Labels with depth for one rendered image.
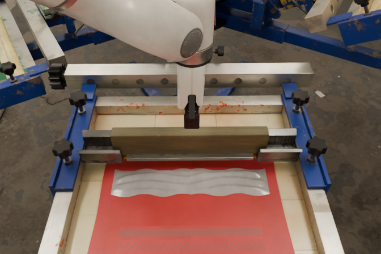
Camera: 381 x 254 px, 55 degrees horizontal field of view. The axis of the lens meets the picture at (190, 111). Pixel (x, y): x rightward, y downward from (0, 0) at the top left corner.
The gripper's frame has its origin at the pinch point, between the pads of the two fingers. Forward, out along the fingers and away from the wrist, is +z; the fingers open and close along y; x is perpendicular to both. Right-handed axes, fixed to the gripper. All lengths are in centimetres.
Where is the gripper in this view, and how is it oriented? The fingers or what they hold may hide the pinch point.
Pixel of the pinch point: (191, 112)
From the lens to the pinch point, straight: 77.2
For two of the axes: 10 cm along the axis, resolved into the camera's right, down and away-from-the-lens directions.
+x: 10.0, 0.0, 0.0
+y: 0.0, 7.0, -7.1
